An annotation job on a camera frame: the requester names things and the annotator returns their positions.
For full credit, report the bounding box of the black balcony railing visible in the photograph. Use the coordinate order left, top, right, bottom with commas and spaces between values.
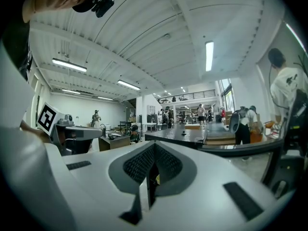
155, 89, 217, 103

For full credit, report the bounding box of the person's black printed t-shirt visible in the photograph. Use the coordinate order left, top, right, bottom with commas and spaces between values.
0, 7, 34, 83

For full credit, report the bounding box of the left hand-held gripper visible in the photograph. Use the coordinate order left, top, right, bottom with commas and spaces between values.
36, 102, 104, 156

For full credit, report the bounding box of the black head-mounted camera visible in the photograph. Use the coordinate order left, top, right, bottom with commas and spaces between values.
91, 0, 115, 19

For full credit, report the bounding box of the grey backpack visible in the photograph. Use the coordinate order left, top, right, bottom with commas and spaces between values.
228, 109, 248, 134

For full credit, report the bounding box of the brown wooden desk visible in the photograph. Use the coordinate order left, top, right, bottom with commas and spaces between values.
98, 131, 132, 152

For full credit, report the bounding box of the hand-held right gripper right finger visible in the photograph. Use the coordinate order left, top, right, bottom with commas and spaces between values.
144, 140, 296, 231

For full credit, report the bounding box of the black framed table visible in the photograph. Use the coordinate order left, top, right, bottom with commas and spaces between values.
197, 137, 285, 185

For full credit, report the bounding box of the orange chair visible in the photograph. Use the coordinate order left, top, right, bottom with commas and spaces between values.
249, 120, 275, 144

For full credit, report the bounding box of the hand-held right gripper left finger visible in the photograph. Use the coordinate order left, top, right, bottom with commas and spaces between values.
45, 140, 155, 231

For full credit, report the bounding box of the person's left forearm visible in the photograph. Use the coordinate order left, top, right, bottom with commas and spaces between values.
20, 119, 51, 144

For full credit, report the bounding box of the black glossy table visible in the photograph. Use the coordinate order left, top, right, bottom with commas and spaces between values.
144, 122, 208, 150

